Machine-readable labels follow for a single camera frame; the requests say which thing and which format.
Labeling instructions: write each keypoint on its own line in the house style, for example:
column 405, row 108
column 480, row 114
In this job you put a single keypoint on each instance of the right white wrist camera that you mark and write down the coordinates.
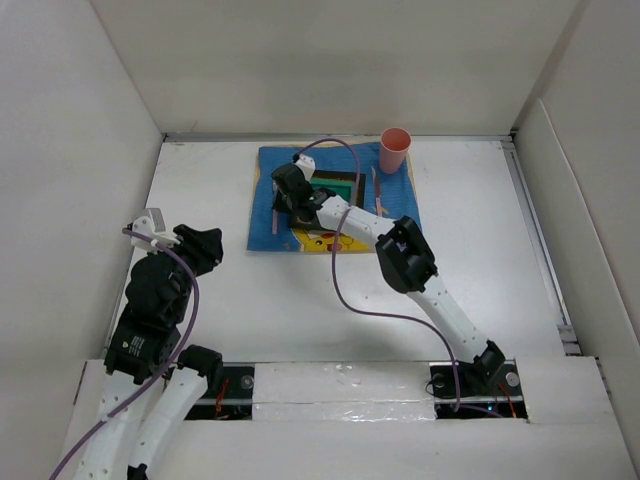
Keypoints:
column 306, row 164

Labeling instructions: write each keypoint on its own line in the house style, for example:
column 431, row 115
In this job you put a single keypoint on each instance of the orange plastic cup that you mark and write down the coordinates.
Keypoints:
column 393, row 148

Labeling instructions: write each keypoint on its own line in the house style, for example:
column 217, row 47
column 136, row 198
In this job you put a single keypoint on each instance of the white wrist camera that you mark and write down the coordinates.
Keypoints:
column 306, row 164
column 150, row 225

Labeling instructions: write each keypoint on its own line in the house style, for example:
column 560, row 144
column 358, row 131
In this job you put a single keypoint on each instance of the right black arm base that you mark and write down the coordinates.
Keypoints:
column 502, row 398

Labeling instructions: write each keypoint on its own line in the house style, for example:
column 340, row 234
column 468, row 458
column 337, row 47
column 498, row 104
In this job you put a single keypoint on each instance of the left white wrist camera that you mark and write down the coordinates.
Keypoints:
column 150, row 225

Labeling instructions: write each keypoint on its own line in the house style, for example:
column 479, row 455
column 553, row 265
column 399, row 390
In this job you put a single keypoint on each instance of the knife with pink handle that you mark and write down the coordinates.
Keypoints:
column 380, row 209

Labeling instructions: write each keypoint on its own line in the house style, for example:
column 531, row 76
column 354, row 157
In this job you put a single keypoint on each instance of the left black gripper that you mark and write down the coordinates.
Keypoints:
column 205, row 245

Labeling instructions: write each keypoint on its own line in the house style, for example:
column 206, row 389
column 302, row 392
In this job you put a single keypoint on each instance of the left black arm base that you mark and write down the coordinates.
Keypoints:
column 232, row 400

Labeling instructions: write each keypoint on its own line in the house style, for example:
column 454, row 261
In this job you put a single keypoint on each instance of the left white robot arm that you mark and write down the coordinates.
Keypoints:
column 153, row 377

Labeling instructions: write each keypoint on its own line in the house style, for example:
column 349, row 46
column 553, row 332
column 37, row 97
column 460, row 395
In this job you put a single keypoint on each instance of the blue Pikachu placemat cloth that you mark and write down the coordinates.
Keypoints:
column 398, row 197

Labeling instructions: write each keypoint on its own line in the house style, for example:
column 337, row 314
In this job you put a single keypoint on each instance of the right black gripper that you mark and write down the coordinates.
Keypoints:
column 280, row 206

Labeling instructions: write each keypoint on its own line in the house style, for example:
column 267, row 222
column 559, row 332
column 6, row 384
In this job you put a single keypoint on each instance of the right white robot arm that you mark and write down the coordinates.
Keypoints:
column 407, row 265

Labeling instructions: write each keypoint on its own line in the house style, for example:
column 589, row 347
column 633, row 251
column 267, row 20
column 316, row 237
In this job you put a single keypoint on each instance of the fork with pink handle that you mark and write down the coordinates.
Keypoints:
column 274, row 212

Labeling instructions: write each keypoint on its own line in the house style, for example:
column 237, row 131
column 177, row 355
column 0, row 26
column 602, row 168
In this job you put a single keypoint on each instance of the square green ceramic plate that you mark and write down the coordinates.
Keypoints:
column 342, row 184

